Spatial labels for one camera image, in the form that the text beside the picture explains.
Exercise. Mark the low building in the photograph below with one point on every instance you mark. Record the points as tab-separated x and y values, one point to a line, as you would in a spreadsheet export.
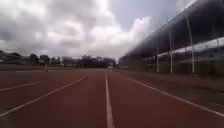
11	59

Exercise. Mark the grandstand building with roof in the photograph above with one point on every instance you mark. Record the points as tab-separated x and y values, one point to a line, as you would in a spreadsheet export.
186	43

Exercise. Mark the row of dark trees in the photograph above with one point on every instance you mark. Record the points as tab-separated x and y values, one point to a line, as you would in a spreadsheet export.
83	61

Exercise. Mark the red running track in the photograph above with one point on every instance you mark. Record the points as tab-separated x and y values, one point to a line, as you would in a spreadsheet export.
80	106

